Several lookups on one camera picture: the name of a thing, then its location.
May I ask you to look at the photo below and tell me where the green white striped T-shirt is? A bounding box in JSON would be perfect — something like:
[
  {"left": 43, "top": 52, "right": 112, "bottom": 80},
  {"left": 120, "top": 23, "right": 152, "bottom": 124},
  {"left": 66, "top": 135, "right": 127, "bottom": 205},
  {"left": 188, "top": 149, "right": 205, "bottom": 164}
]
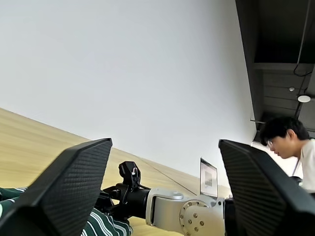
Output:
[{"left": 0, "top": 186, "right": 134, "bottom": 236}]

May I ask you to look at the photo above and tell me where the open silver laptop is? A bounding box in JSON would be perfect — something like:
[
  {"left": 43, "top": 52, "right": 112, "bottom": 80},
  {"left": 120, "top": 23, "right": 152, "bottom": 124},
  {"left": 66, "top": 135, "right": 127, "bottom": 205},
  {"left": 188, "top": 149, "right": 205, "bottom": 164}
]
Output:
[{"left": 198, "top": 157, "right": 219, "bottom": 199}]

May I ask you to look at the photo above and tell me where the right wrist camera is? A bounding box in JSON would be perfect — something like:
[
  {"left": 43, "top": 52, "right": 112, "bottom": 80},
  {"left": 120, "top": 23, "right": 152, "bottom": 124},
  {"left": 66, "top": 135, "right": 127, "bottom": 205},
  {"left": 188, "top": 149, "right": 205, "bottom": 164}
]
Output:
[{"left": 118, "top": 161, "right": 142, "bottom": 190}]

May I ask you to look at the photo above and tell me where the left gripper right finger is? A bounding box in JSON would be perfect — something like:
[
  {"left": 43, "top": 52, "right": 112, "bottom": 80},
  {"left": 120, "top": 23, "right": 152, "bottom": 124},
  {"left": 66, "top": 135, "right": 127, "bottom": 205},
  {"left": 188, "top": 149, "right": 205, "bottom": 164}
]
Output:
[{"left": 219, "top": 139, "right": 315, "bottom": 236}]

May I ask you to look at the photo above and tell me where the person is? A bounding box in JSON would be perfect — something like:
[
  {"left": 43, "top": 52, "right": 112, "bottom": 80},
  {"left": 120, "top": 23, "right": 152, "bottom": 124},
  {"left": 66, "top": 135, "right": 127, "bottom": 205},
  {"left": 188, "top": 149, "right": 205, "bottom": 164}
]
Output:
[{"left": 259, "top": 116, "right": 315, "bottom": 193}]

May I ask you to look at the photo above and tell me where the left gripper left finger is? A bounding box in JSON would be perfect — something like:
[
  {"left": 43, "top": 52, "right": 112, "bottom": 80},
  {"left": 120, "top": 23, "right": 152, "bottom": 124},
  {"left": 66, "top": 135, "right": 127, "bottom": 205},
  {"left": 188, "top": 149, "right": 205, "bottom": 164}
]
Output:
[{"left": 0, "top": 138, "right": 113, "bottom": 236}]

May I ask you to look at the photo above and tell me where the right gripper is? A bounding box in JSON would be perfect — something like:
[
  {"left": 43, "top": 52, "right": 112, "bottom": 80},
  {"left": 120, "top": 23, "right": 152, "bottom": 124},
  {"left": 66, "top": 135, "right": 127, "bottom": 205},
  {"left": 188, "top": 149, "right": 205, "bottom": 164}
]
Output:
[{"left": 94, "top": 183, "right": 151, "bottom": 219}]

